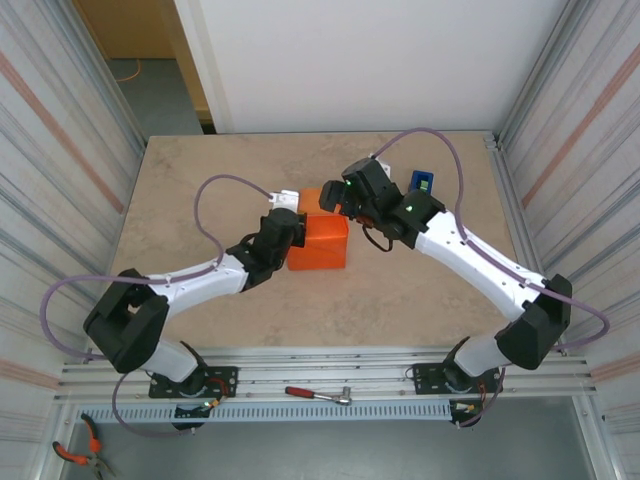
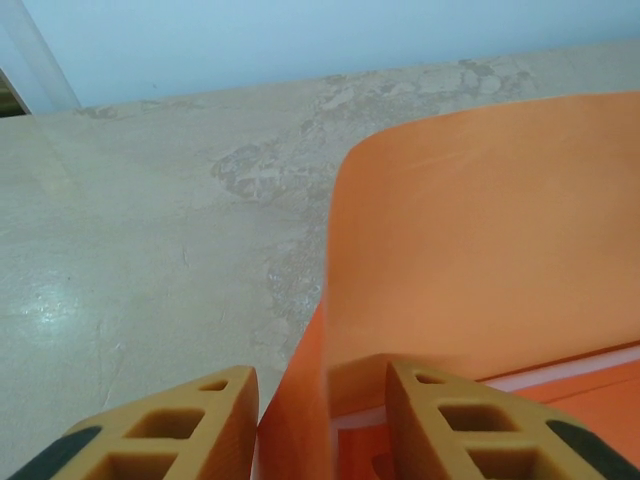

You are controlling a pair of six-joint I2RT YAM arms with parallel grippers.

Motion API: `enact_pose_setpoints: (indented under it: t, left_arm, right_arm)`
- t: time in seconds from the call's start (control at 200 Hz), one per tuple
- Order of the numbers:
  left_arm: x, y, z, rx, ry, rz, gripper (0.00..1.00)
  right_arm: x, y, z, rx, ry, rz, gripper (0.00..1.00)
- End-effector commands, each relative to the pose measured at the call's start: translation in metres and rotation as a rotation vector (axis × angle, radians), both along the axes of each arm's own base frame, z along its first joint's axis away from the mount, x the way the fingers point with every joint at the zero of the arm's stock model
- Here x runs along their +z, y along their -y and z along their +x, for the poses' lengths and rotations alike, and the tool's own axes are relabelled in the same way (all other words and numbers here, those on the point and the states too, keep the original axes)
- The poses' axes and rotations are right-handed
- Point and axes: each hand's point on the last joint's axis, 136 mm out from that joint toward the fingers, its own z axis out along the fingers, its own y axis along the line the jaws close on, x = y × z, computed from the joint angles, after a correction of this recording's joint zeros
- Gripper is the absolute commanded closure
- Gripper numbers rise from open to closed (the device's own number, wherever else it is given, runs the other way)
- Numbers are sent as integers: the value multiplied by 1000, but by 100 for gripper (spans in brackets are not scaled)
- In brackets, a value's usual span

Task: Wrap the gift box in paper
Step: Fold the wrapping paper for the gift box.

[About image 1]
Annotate orange wrapping paper sheet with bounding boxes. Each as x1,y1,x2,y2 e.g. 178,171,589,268
287,187,350,272

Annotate blue tape dispenser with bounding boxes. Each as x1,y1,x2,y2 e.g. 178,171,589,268
407,170,435,194

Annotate aluminium mounting rails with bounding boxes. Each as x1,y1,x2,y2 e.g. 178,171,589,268
53,347,599,404

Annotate yellow wooden door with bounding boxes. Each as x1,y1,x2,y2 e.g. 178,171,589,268
162,0,216,124

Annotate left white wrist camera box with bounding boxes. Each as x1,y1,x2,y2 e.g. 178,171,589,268
266,188,302,214

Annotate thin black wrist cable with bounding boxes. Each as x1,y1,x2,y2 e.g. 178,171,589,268
362,222,396,254

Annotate aluminium side rail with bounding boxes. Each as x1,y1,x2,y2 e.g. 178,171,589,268
482,130,549,281

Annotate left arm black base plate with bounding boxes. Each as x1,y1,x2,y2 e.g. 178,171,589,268
148,366,239,400

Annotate red handled ratchet wrench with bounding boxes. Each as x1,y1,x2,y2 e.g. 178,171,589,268
284,385,354,406

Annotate red power wire yellow connector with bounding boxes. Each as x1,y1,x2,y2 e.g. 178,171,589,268
451,382,489,417
202,377,237,409

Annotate white slotted cable duct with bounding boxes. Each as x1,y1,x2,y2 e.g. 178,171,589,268
74,399,454,424

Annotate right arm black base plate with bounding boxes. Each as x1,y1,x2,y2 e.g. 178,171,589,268
412,362,504,396

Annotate orange floor cable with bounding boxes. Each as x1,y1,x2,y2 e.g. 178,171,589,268
115,58,144,84

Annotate orange handled pliers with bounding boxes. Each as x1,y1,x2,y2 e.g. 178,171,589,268
52,412,119,479

